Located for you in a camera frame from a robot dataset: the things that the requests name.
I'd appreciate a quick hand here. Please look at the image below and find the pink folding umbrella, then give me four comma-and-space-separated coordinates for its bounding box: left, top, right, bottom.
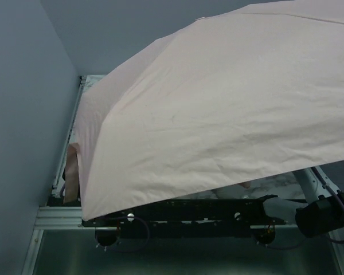
75, 1, 344, 221

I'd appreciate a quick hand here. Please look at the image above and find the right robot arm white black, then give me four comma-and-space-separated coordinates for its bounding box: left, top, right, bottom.
260, 166, 344, 243

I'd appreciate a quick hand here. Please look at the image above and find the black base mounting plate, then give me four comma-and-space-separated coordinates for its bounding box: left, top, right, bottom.
81, 199, 288, 242

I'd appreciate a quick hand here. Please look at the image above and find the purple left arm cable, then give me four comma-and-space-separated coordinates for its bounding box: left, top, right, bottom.
60, 183, 151, 253

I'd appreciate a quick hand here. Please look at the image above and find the aluminium frame rail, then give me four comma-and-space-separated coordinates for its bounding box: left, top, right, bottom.
19, 205, 84, 275

